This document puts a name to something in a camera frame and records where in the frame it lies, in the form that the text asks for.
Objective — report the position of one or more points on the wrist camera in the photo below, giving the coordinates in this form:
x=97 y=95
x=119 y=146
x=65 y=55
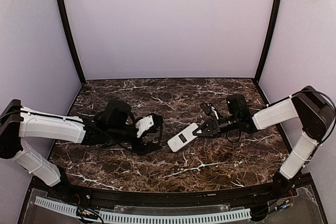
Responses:
x=148 y=123
x=210 y=110

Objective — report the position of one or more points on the right black frame post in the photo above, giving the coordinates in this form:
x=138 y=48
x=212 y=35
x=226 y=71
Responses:
x=268 y=39

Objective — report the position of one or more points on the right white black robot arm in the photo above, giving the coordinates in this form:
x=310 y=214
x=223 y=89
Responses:
x=315 y=110

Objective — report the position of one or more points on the left black frame post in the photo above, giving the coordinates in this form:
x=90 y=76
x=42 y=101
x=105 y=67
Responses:
x=70 y=40

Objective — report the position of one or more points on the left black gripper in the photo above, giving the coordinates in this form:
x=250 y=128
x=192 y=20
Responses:
x=137 y=143

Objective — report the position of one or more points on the black front rail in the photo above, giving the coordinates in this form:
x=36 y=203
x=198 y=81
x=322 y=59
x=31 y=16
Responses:
x=239 y=196

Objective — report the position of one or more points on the green circuit board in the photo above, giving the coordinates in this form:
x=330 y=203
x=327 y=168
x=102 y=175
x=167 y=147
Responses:
x=86 y=214

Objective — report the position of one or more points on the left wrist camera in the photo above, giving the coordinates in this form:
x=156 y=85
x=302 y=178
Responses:
x=148 y=123

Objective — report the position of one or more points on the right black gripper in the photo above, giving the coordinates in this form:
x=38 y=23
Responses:
x=213 y=127

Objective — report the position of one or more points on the white slotted cable duct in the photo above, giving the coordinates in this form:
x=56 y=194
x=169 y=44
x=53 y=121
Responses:
x=127 y=214

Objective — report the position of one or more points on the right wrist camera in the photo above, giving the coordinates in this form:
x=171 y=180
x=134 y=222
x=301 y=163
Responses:
x=210 y=110

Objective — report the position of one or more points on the black frame post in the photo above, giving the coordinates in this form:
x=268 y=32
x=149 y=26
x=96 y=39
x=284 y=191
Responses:
x=268 y=39
x=70 y=40

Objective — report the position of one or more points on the white remote control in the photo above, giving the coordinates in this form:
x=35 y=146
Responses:
x=182 y=138

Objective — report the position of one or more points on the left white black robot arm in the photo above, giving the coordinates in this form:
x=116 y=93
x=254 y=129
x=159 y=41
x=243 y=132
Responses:
x=113 y=126

